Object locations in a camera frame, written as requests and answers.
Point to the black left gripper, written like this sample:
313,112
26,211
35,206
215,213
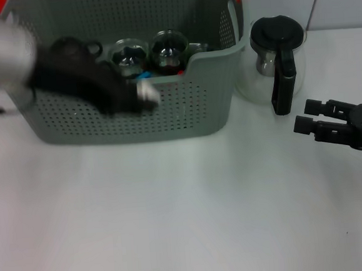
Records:
69,75

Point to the clear white toy brick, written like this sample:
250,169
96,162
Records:
147,92

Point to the blue toy brick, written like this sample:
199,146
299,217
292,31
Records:
145,75

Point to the red sloped toy brick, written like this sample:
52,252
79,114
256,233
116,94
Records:
180,72

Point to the grey perforated storage bin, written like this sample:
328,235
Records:
197,109

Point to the black clay teapot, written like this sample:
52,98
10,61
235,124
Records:
92,46

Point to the glass carafe black lid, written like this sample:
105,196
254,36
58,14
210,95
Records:
278,33

